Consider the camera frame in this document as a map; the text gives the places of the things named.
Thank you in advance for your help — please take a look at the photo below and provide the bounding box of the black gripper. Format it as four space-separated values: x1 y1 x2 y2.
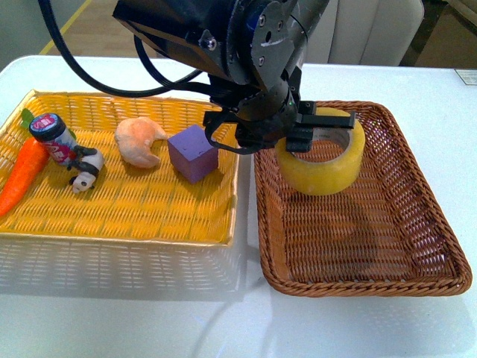
203 66 356 154

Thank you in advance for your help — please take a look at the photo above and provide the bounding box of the clear tape roll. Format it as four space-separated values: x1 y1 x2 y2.
275 107 365 195

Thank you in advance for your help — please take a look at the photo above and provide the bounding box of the brown wicker basket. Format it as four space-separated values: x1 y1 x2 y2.
254 101 473 298

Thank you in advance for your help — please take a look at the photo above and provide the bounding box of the yellow wicker basket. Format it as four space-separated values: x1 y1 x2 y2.
1 90 240 295

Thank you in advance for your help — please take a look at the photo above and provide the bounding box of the purple foam cube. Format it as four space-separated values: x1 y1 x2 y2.
168 125 218 183

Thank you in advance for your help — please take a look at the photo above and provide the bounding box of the right grey chair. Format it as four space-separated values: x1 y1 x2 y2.
304 0 424 66

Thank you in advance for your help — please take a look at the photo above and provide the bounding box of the toy croissant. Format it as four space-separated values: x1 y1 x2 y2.
115 116 168 169

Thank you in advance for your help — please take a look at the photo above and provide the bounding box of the white label sticker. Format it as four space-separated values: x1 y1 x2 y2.
455 69 477 86

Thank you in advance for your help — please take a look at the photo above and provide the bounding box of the panda figurine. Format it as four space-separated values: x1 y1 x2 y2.
67 145 104 194

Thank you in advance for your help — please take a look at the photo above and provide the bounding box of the small printed can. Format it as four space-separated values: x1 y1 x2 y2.
28 113 78 166

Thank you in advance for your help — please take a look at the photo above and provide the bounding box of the orange toy carrot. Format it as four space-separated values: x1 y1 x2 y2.
0 107 51 218

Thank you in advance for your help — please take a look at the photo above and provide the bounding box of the black cable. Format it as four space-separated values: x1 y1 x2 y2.
37 0 217 98

